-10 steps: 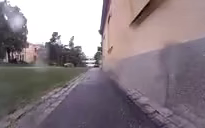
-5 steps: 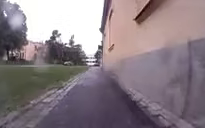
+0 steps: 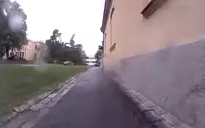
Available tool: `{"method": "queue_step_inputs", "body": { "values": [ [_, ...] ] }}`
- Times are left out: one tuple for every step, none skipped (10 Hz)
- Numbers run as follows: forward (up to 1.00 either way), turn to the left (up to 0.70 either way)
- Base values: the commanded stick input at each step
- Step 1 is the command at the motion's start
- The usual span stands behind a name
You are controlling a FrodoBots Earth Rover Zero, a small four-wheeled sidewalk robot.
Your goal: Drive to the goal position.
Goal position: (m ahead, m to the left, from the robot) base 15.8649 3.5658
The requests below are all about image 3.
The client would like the cobblestone strip along wall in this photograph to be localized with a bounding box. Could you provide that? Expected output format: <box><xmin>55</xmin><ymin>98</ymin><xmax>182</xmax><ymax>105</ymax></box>
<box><xmin>104</xmin><ymin>71</ymin><xmax>191</xmax><ymax>128</ymax></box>

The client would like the large dark green tree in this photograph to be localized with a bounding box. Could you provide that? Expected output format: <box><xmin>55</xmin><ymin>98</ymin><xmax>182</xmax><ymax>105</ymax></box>
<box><xmin>0</xmin><ymin>0</ymin><xmax>29</xmax><ymax>61</ymax></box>

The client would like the small dark tree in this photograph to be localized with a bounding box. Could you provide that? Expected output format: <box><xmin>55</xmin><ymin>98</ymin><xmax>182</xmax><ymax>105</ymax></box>
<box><xmin>94</xmin><ymin>44</ymin><xmax>105</xmax><ymax>67</ymax></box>

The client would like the beige building with grey base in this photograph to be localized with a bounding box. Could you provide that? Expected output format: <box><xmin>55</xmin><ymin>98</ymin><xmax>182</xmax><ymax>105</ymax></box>
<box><xmin>100</xmin><ymin>0</ymin><xmax>205</xmax><ymax>128</ymax></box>

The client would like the dark grey asphalt path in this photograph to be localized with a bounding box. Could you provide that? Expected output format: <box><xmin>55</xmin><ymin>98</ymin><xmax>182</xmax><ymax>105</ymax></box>
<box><xmin>32</xmin><ymin>66</ymin><xmax>148</xmax><ymax>128</ymax></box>

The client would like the white building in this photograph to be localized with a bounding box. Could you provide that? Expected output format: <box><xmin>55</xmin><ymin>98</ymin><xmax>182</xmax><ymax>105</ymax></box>
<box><xmin>85</xmin><ymin>57</ymin><xmax>98</xmax><ymax>67</ymax></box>

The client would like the green grass lawn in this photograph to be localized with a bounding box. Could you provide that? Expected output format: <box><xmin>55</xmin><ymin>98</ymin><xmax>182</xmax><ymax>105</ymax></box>
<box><xmin>0</xmin><ymin>62</ymin><xmax>89</xmax><ymax>118</ymax></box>

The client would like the pink building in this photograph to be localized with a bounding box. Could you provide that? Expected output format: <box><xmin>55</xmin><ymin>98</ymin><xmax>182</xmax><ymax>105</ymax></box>
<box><xmin>6</xmin><ymin>40</ymin><xmax>49</xmax><ymax>62</ymax></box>

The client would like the pale car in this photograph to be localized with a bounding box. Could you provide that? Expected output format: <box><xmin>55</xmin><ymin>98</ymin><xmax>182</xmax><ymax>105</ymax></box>
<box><xmin>62</xmin><ymin>60</ymin><xmax>74</xmax><ymax>66</ymax></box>

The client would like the grey stone kerb strip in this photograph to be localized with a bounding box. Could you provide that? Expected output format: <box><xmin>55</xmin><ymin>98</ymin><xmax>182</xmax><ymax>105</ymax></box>
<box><xmin>0</xmin><ymin>70</ymin><xmax>88</xmax><ymax>128</ymax></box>

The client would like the group of dark trees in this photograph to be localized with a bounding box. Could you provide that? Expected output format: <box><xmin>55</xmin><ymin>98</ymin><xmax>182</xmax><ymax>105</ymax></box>
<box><xmin>44</xmin><ymin>28</ymin><xmax>88</xmax><ymax>66</ymax></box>

